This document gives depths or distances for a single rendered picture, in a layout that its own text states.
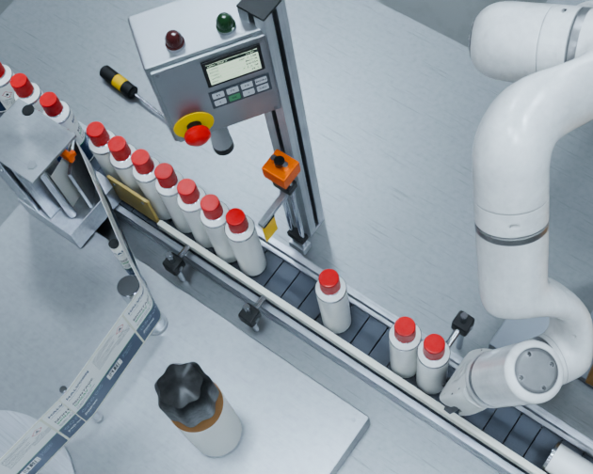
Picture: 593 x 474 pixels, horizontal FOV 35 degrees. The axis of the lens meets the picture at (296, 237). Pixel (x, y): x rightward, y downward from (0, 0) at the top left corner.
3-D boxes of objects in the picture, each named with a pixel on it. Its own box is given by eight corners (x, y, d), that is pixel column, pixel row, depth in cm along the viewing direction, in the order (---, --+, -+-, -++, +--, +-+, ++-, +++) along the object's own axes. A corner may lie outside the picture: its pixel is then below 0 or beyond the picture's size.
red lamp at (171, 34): (163, 39, 125) (159, 29, 122) (182, 33, 125) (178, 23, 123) (168, 55, 123) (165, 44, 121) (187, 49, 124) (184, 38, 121)
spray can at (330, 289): (316, 324, 169) (305, 281, 150) (333, 301, 170) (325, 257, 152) (341, 339, 167) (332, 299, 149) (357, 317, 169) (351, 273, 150)
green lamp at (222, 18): (214, 23, 125) (211, 11, 123) (232, 16, 125) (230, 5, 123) (219, 38, 124) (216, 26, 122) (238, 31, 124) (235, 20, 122)
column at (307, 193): (292, 225, 183) (235, 5, 123) (306, 207, 184) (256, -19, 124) (311, 236, 182) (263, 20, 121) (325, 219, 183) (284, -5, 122)
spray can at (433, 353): (409, 384, 163) (410, 347, 144) (426, 360, 164) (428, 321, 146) (436, 401, 161) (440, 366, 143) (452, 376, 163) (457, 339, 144)
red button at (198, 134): (178, 122, 135) (184, 139, 133) (203, 113, 135) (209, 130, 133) (184, 135, 138) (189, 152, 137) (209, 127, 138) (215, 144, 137)
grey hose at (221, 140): (209, 149, 164) (183, 80, 145) (221, 134, 165) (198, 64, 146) (225, 159, 162) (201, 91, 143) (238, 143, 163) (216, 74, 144)
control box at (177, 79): (159, 93, 144) (125, 15, 127) (264, 56, 145) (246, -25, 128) (177, 148, 140) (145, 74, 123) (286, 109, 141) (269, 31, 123)
